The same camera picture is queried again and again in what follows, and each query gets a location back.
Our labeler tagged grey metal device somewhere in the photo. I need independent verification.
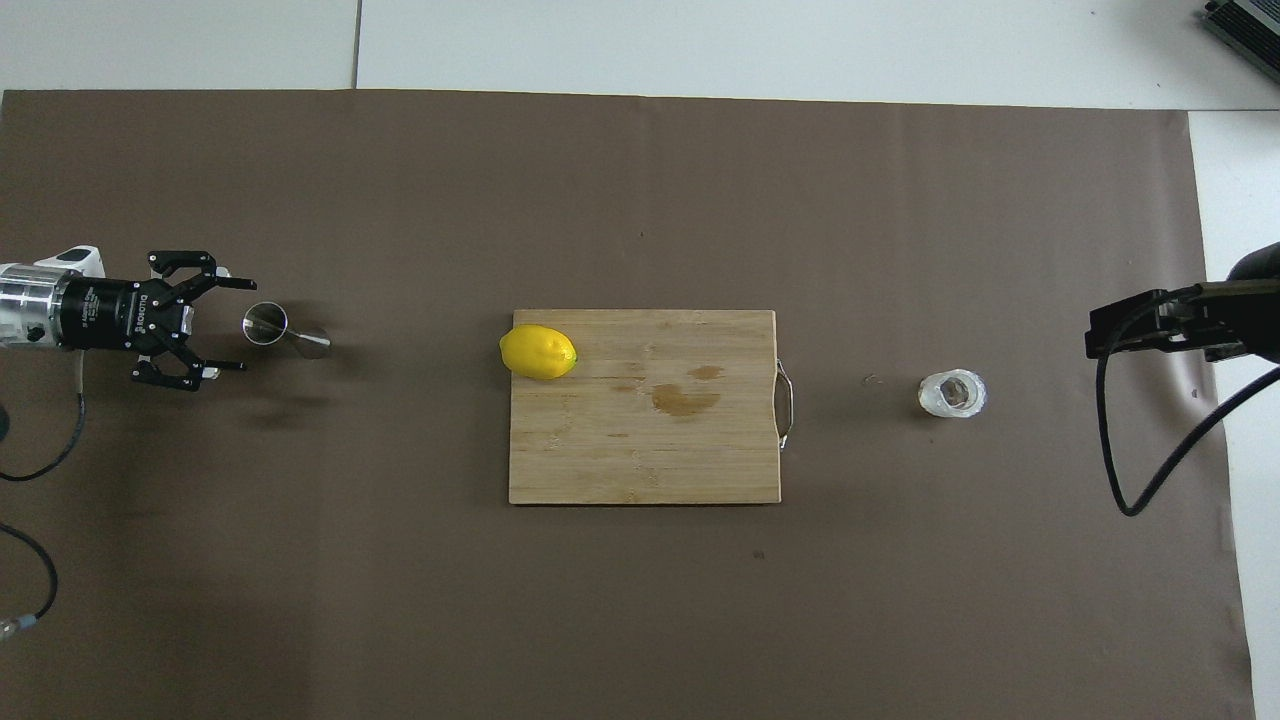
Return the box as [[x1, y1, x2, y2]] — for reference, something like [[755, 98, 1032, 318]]
[[1200, 0, 1280, 73]]

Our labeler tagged small clear glass cup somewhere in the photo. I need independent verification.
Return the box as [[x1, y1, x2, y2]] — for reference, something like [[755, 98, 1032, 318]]
[[918, 368, 988, 420]]

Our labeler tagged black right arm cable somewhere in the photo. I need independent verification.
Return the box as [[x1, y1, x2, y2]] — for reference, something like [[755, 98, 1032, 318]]
[[1095, 282, 1280, 518]]

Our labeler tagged steel double jigger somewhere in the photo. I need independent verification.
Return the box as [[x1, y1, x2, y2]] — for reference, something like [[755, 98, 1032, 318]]
[[242, 301, 332, 359]]

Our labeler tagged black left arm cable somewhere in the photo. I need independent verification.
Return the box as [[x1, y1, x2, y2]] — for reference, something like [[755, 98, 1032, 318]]
[[0, 350, 89, 646]]

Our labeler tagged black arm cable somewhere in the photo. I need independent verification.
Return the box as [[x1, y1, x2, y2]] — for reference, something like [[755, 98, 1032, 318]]
[[0, 350, 89, 646], [1095, 282, 1280, 518]]

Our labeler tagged yellow lemon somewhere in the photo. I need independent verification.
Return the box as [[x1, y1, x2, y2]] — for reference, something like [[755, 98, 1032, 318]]
[[499, 324, 579, 381]]

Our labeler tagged brown paper table mat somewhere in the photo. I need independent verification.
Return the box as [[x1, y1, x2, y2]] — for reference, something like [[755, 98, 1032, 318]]
[[0, 88, 1256, 720]]

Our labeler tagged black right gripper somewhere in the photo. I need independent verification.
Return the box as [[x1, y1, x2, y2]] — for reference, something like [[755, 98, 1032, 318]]
[[1088, 242, 1280, 364]]

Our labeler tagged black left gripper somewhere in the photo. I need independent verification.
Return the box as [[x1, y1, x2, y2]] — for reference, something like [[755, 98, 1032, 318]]
[[60, 250, 256, 393]]

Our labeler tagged wooden cutting board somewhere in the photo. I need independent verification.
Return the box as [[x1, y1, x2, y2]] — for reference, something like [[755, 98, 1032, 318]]
[[508, 308, 797, 506]]

